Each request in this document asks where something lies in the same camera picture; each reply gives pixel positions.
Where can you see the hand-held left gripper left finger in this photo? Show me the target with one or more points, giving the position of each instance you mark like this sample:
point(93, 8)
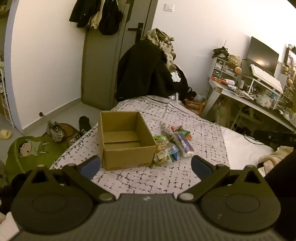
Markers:
point(90, 165)

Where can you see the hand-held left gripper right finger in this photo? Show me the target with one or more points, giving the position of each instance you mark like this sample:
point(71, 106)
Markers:
point(201, 165)

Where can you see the white tissue pack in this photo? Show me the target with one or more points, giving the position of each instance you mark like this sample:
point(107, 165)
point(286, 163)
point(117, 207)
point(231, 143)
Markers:
point(183, 144)

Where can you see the clear blue snack packet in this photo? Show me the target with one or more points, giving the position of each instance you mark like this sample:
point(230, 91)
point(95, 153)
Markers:
point(172, 154)

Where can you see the brown cardboard box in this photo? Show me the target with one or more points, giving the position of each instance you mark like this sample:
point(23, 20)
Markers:
point(129, 157)

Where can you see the red snack packet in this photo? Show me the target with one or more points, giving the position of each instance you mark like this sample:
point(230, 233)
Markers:
point(174, 127)

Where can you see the grey sneaker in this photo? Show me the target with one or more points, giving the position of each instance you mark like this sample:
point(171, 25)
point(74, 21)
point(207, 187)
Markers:
point(77, 138)
point(55, 131)

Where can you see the green orange snack packet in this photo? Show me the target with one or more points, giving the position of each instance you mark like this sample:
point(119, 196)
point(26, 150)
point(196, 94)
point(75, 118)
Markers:
point(185, 133)

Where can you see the black shoe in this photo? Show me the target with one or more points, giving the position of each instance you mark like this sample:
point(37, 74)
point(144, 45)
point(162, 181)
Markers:
point(84, 122)

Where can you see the white bedsheet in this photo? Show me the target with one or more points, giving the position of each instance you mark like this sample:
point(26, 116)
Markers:
point(242, 150)

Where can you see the grey clear snack packet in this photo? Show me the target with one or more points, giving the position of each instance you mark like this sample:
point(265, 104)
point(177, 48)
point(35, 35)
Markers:
point(166, 131)

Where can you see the orange plastic basket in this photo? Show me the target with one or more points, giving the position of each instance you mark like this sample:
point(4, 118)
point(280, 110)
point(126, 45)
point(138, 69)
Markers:
point(193, 107)

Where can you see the green cartoon rug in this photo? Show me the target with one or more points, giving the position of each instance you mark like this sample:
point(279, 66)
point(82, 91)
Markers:
point(30, 150)

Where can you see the white plastic bag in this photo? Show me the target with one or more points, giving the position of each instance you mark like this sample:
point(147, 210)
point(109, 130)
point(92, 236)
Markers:
point(199, 98)

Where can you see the white desk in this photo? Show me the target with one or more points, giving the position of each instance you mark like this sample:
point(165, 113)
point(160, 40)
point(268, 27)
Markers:
point(215, 97)

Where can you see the white tube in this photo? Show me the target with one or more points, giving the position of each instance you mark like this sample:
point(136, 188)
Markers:
point(177, 96)

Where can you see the beige fleece blanket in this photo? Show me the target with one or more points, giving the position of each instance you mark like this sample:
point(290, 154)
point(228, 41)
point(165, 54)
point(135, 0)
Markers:
point(275, 157)

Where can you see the long black device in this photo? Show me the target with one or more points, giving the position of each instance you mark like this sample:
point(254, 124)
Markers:
point(272, 137)

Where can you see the dark cloth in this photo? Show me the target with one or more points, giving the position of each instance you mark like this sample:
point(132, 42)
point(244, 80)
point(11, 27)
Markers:
point(283, 169)

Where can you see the beige slipper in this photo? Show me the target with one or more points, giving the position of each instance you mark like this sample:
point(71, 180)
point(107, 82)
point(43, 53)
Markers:
point(5, 134)

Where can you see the small white cloth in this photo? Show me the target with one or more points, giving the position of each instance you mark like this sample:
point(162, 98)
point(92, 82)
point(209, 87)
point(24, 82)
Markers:
point(175, 76)

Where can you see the olive grey door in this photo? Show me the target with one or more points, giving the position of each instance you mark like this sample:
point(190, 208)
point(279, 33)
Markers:
point(99, 69)

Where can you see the white monitor riser shelf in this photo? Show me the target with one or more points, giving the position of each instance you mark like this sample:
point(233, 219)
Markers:
point(248, 80)

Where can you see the white drawer organizer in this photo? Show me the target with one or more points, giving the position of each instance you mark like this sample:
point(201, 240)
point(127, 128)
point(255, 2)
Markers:
point(219, 68)

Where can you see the orange ball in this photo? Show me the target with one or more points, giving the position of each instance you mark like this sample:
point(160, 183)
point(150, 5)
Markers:
point(238, 69)

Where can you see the black jacket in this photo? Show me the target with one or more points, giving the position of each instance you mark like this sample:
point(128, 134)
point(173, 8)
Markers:
point(138, 69)

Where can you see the white keyboard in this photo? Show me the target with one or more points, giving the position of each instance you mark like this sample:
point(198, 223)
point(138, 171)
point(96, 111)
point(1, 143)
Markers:
point(266, 77)

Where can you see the small woven basket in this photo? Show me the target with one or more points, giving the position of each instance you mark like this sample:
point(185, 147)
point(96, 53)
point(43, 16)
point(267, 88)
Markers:
point(234, 60)

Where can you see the dark small bag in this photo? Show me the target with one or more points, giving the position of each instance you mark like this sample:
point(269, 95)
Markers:
point(219, 52)

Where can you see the beige drawer organizer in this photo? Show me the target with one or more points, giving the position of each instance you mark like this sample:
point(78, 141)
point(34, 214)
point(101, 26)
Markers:
point(289, 90)

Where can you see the black computer monitor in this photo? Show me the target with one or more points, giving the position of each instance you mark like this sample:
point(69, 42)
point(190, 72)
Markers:
point(261, 53)

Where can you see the checkered beige cloth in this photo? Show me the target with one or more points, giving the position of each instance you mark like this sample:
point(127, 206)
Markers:
point(159, 37)

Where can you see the framed picture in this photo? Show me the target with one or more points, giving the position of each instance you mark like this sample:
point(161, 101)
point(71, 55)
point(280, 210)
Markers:
point(291, 56)

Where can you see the hanging beige garment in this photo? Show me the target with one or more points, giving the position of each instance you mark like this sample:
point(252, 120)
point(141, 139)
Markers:
point(94, 20)

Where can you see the hanging black garment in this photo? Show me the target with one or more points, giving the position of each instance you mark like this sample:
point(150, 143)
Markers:
point(111, 18)

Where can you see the hanging black coat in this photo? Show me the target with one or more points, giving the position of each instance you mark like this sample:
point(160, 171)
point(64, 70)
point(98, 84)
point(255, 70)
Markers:
point(81, 11)

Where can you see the white light switch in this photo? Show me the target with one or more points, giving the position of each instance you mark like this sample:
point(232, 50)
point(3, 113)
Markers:
point(168, 7)

